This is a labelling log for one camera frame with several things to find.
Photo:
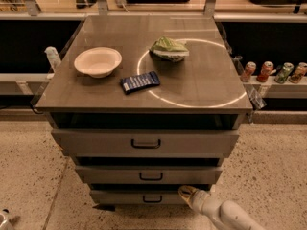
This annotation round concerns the grey drawer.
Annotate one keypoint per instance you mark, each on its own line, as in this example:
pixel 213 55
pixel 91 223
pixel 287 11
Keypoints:
pixel 136 197
pixel 148 174
pixel 146 143

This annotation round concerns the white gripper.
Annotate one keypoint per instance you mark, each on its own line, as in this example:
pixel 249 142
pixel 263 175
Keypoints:
pixel 202 201

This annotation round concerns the brown soda can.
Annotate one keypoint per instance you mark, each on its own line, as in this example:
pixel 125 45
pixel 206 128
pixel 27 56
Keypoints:
pixel 299 73

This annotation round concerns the white bowl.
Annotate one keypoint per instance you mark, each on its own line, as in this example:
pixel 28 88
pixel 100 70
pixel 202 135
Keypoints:
pixel 98 62

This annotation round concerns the white bottle on shelf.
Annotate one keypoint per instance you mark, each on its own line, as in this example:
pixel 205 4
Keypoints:
pixel 53 57

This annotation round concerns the white object floor corner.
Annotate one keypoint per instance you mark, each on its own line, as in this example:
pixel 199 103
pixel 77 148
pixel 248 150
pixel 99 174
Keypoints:
pixel 4 221

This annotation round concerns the red soda can left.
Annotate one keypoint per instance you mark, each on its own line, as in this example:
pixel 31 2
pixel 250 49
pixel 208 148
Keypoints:
pixel 248 71

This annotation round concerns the grey top drawer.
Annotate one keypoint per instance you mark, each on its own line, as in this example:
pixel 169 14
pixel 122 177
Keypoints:
pixel 146 143

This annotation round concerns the grey middle drawer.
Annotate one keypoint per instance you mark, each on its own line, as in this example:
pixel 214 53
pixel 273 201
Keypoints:
pixel 148 174

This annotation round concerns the red soda can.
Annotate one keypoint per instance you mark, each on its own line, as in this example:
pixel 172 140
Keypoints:
pixel 248 71
pixel 266 69

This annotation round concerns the clear plastic bag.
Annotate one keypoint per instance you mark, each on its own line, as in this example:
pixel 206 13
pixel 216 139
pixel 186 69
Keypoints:
pixel 254 96

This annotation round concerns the grey bottom drawer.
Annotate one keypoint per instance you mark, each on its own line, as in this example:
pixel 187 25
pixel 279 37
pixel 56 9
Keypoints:
pixel 136 197

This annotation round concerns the grey drawer cabinet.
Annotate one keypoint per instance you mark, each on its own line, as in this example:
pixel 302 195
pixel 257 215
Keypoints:
pixel 201 92

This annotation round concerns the green chip bag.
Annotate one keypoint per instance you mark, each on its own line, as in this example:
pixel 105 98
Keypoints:
pixel 169 49

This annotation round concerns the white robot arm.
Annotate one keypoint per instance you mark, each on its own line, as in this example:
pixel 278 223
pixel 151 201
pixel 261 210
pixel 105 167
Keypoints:
pixel 225 215

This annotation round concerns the blue snack packet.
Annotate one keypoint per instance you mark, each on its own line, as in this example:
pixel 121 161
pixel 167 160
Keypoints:
pixel 139 82

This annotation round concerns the green soda can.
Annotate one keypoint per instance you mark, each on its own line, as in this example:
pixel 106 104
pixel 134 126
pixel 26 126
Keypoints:
pixel 284 72

